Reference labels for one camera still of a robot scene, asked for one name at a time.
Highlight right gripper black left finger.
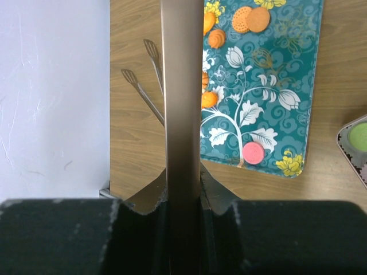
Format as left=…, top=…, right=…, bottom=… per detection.
left=1, top=173, right=169, bottom=274

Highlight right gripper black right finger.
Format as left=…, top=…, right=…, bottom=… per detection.
left=200, top=167, right=366, bottom=274

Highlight green sandwich cookie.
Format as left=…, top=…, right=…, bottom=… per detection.
left=348, top=122, right=367, bottom=152

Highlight beige tin lid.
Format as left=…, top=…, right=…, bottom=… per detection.
left=161, top=1, right=204, bottom=274

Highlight steel kitchen tongs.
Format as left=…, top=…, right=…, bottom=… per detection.
left=120, top=38, right=165, bottom=126

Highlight pink sandwich cookie lower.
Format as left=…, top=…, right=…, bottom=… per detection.
left=243, top=142, right=265, bottom=165

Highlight orange fish cookie middle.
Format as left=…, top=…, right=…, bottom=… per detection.
left=201, top=91, right=218, bottom=109

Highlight orange fish cookie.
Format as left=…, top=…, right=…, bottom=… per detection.
left=203, top=12, right=216, bottom=36
left=201, top=91, right=218, bottom=109

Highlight brown cookie tin box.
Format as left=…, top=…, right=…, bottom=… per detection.
left=336, top=115, right=366, bottom=187

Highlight teal floral serving tray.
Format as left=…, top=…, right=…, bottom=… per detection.
left=200, top=1, right=323, bottom=178

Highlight orange flower cookie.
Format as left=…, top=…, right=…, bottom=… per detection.
left=202, top=71, right=209, bottom=89

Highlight orange swirl cookie top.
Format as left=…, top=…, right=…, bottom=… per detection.
left=208, top=29, right=226, bottom=49

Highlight plain orange round cookie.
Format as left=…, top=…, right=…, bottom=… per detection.
left=247, top=7, right=271, bottom=33

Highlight orange fish cookie top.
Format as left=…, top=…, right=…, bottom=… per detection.
left=203, top=12, right=216, bottom=36

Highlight orange sandwich cookie top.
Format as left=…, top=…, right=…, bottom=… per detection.
left=232, top=6, right=252, bottom=34

